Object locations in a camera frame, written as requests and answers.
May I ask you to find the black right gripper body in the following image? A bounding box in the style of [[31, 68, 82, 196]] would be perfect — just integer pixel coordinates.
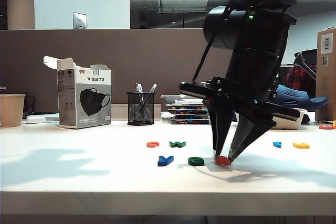
[[179, 49, 301, 122]]

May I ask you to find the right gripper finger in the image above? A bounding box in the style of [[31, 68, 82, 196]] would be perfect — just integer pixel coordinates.
[[204, 101, 234, 158], [229, 115, 278, 160]]

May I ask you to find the red letter e magnet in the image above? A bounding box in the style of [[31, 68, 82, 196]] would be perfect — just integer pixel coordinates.
[[215, 155, 232, 166]]

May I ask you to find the green letter o magnet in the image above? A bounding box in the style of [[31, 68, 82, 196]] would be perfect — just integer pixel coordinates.
[[187, 156, 205, 166]]

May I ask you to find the blue letter y magnet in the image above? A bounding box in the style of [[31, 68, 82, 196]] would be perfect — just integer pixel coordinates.
[[157, 155, 174, 167]]

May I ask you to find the black computer monitor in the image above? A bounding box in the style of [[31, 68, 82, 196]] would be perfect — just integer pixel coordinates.
[[278, 63, 294, 87]]

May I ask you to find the beige pulp tray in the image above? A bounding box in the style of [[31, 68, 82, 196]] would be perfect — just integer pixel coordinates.
[[272, 107, 308, 131]]

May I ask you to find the clear plastic case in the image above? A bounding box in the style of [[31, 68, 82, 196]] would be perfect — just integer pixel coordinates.
[[160, 93, 211, 107]]

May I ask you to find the dark blue rubber slipper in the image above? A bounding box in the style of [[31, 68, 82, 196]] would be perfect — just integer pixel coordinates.
[[272, 84, 330, 112]]

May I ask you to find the black office chair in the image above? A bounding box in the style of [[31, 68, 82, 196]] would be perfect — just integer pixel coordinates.
[[293, 48, 318, 80]]

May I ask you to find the brown cardboard box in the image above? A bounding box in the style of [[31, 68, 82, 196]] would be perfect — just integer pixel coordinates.
[[316, 26, 336, 122]]

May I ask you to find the black silver pen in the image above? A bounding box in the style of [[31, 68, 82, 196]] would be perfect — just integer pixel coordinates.
[[135, 82, 145, 112], [143, 83, 159, 112]]

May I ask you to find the black mesh pen holder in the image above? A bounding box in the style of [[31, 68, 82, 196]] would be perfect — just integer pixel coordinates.
[[126, 92, 156, 126]]

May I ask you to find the brown desk partition panel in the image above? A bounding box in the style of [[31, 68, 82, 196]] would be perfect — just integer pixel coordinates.
[[0, 28, 232, 113]]

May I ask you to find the grey white mask box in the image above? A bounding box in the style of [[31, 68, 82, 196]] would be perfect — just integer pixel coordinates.
[[43, 55, 112, 130]]

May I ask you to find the white earbud case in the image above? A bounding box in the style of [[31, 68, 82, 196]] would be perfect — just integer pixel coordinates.
[[26, 115, 47, 124]]

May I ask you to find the beige paper cup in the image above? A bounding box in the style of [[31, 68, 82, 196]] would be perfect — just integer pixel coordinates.
[[0, 94, 26, 127]]

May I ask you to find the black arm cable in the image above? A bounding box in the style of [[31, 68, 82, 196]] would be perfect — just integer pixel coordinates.
[[192, 0, 246, 83]]

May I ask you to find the metal wall switch plate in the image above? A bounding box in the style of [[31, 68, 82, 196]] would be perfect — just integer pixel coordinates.
[[72, 11, 88, 29]]

